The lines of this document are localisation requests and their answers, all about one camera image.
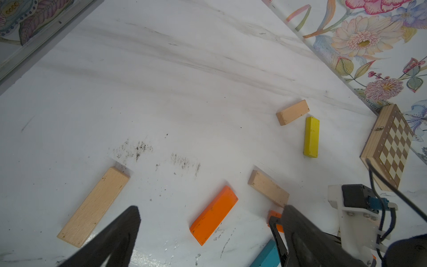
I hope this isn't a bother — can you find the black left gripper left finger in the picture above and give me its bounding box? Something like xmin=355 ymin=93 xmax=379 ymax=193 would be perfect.
xmin=60 ymin=206 xmax=141 ymax=267

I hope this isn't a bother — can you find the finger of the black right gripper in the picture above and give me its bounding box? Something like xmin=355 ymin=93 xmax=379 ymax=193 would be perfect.
xmin=270 ymin=224 xmax=288 ymax=267

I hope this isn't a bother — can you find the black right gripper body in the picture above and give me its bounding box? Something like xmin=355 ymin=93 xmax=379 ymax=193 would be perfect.
xmin=328 ymin=184 xmax=398 ymax=267

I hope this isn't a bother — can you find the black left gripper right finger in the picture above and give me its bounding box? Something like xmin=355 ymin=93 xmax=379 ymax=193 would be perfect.
xmin=281 ymin=205 xmax=365 ymax=267

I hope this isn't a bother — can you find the orange block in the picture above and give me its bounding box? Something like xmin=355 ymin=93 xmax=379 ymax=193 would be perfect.
xmin=267 ymin=210 xmax=284 ymax=233

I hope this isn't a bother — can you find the yellow block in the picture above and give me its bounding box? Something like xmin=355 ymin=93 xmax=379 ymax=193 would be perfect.
xmin=303 ymin=116 xmax=320 ymax=158

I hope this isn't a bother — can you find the teal block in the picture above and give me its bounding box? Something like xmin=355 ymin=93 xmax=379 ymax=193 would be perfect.
xmin=250 ymin=240 xmax=280 ymax=267

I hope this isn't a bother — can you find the natural wood block lower left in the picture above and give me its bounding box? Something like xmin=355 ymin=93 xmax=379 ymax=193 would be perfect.
xmin=57 ymin=167 xmax=130 ymax=248

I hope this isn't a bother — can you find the natural wood block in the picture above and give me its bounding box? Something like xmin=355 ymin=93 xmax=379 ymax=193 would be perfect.
xmin=57 ymin=167 xmax=130 ymax=248
xmin=248 ymin=170 xmax=290 ymax=208
xmin=276 ymin=100 xmax=310 ymax=126

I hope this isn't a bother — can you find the wooden chessboard box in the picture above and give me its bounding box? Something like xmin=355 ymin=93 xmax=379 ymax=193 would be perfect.
xmin=360 ymin=104 xmax=414 ymax=189

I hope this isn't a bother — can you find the natural wood block centre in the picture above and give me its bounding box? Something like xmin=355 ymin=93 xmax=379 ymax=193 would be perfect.
xmin=248 ymin=170 xmax=290 ymax=208

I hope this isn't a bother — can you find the orange block diagonal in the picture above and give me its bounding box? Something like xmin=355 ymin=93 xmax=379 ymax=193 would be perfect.
xmin=189 ymin=185 xmax=239 ymax=246

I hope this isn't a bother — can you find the natural wood block far left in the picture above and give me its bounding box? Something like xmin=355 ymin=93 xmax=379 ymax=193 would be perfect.
xmin=276 ymin=100 xmax=310 ymax=126

